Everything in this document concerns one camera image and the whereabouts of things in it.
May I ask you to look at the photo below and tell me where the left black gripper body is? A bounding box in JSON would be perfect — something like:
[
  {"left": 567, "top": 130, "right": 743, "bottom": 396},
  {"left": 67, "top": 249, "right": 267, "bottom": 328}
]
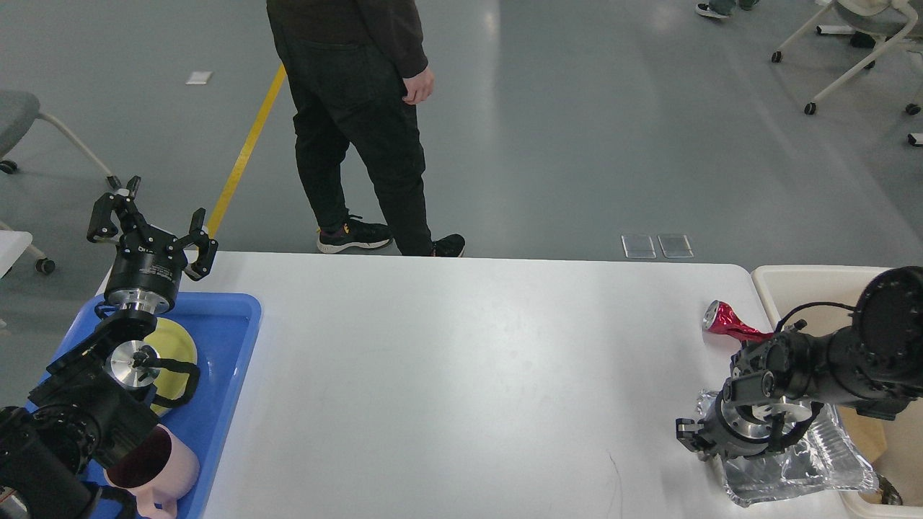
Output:
[{"left": 105, "top": 239, "right": 185, "bottom": 315}]

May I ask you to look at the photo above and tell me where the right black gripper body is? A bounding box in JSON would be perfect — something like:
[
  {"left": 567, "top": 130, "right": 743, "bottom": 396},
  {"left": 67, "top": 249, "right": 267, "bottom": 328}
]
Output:
[{"left": 703, "top": 396, "right": 790, "bottom": 458}]

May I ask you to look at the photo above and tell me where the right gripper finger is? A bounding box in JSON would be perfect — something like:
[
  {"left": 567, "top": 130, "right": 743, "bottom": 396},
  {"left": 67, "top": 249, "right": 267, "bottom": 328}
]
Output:
[{"left": 676, "top": 418, "right": 711, "bottom": 453}]

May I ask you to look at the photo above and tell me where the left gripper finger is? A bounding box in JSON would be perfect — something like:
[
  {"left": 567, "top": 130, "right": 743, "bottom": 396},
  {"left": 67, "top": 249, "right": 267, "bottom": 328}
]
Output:
[
  {"left": 87, "top": 177, "right": 156, "bottom": 249},
  {"left": 170, "top": 209, "right": 218, "bottom": 280}
]

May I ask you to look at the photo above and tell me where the yellow plate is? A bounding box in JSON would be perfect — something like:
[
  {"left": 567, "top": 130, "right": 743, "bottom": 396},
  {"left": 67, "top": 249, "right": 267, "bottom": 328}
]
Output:
[{"left": 144, "top": 318, "right": 198, "bottom": 399}]

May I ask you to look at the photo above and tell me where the aluminium foil tray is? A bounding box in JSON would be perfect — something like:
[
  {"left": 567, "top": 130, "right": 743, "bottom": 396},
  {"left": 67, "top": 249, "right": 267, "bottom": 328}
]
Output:
[{"left": 698, "top": 404, "right": 879, "bottom": 508}]

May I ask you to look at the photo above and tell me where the crushed red can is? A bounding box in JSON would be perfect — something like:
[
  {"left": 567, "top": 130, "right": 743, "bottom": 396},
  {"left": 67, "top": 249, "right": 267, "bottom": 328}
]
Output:
[{"left": 702, "top": 300, "right": 774, "bottom": 342}]

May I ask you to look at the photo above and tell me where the pink mug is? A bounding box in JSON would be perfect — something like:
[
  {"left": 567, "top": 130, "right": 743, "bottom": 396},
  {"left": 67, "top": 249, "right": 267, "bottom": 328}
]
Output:
[{"left": 103, "top": 424, "right": 199, "bottom": 518}]

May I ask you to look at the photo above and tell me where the brown paper bag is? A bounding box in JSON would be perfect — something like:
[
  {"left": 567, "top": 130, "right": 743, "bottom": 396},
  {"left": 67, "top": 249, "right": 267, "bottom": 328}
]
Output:
[{"left": 837, "top": 407, "right": 888, "bottom": 464}]

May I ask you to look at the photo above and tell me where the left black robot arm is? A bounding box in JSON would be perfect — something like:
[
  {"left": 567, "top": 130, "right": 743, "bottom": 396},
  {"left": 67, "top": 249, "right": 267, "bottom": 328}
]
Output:
[{"left": 1, "top": 177, "right": 218, "bottom": 518}]

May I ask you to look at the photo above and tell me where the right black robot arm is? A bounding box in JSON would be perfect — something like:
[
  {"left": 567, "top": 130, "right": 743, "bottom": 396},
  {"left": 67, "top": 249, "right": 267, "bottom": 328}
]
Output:
[{"left": 676, "top": 266, "right": 921, "bottom": 458}]

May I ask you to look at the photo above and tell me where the blue plastic tray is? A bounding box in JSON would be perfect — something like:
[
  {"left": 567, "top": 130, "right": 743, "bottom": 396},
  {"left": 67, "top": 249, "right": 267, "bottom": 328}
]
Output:
[{"left": 49, "top": 292, "right": 261, "bottom": 518}]

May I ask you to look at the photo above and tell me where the white office chair left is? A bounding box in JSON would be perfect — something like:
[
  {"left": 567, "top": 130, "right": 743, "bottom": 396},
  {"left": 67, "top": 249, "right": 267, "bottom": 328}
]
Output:
[{"left": 0, "top": 90, "right": 123, "bottom": 276}]

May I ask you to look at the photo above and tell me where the white office chair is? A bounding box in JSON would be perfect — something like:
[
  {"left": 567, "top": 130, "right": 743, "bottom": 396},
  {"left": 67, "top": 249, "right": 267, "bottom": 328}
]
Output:
[
  {"left": 0, "top": 90, "right": 123, "bottom": 276},
  {"left": 771, "top": 1, "right": 922, "bottom": 115}
]

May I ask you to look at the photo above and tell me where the beige waste bin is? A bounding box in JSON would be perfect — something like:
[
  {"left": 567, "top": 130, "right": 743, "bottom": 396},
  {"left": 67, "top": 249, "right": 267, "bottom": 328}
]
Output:
[{"left": 752, "top": 265, "right": 922, "bottom": 518}]

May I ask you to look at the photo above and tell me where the floor socket plate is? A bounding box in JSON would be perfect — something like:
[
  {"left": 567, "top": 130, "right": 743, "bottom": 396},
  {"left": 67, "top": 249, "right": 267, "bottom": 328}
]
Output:
[
  {"left": 657, "top": 234, "right": 695, "bottom": 259},
  {"left": 621, "top": 234, "right": 658, "bottom": 260}
]

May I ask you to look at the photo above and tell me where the person in black clothes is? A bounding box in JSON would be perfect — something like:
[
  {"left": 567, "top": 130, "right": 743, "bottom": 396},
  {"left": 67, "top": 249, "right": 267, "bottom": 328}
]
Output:
[{"left": 266, "top": 1, "right": 465, "bottom": 257}]

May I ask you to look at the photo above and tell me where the person in grey jeans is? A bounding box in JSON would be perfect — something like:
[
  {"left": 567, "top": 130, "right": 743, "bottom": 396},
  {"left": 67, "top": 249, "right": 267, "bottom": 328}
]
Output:
[{"left": 695, "top": 0, "right": 759, "bottom": 19}]

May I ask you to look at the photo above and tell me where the white office chair right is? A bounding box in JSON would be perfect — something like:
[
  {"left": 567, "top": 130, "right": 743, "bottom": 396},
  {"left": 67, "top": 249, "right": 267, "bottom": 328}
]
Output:
[{"left": 771, "top": 1, "right": 922, "bottom": 115}]

